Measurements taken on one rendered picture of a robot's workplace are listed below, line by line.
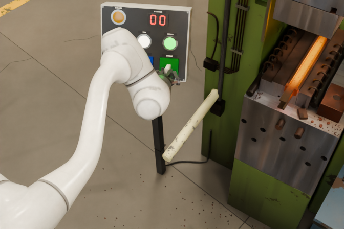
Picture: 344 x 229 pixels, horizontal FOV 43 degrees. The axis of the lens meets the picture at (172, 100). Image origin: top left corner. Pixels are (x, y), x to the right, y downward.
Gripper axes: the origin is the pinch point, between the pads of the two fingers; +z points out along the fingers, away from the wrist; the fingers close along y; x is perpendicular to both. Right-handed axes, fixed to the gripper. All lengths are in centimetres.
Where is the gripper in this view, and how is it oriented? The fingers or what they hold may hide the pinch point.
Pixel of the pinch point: (167, 70)
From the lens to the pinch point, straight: 164.1
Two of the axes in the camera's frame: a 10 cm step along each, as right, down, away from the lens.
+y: 9.9, 0.9, -1.1
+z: 1.3, -3.3, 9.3
